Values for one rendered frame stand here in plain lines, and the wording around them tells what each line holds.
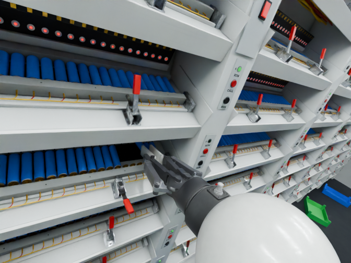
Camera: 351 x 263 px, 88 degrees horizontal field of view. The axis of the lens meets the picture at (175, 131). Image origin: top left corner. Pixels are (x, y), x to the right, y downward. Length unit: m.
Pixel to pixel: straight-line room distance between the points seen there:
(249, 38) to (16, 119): 0.44
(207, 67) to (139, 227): 0.53
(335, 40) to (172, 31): 0.87
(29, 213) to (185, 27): 0.44
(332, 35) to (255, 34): 0.67
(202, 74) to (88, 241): 0.55
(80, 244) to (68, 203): 0.19
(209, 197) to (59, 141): 0.26
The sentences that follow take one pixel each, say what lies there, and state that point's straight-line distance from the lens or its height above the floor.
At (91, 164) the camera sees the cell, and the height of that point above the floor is 0.95.
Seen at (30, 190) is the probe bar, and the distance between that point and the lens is 0.46.
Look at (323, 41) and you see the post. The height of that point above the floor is 1.44.
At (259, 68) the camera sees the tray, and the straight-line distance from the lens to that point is 0.56.
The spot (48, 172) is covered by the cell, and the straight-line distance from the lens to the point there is 0.48.
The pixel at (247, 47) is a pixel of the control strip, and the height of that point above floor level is 1.30.
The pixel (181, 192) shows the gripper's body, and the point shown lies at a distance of 0.36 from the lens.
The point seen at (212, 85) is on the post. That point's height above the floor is 1.20.
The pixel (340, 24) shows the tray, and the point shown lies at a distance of 0.88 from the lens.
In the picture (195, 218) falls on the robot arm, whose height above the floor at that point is 1.03.
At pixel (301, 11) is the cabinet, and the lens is 1.03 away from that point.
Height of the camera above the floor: 1.26
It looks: 25 degrees down
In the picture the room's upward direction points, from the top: 17 degrees clockwise
